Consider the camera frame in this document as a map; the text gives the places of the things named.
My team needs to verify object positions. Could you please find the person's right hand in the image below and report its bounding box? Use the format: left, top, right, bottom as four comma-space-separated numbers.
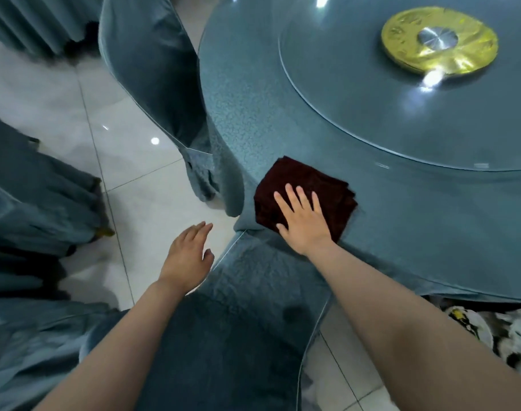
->
272, 183, 335, 258

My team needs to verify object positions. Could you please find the person's left hand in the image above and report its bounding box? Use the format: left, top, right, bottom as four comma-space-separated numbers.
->
158, 221, 215, 296

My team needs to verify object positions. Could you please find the dark red cloth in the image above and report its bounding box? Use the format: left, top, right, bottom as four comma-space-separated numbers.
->
254, 156, 359, 244

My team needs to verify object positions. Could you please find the stack of white plates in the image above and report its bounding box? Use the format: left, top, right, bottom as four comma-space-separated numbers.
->
444, 304, 496, 349

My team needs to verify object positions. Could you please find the stack of white bowls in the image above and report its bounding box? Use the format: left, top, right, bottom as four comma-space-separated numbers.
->
496, 308, 521, 381

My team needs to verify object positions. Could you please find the person's right forearm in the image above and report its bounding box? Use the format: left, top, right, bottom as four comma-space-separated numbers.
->
306, 240, 521, 411

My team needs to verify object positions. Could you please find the person's left forearm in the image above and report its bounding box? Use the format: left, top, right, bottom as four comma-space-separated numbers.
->
33, 280, 201, 411

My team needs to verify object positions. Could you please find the blue covered chair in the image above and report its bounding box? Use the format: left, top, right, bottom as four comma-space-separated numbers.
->
78, 228, 334, 411
98, 0, 222, 204
0, 297, 131, 411
0, 106, 116, 296

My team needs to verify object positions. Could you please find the round blue table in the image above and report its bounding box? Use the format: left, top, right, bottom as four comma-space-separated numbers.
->
197, 0, 521, 304

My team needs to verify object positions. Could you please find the round glass turntable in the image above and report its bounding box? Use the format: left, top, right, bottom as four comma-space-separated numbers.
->
279, 0, 521, 172

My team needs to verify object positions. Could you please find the yellow round disc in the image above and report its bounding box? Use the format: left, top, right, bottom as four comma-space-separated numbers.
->
380, 6, 500, 78

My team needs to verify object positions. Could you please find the blue pleated table skirt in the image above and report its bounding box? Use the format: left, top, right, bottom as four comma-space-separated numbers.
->
0, 0, 103, 58

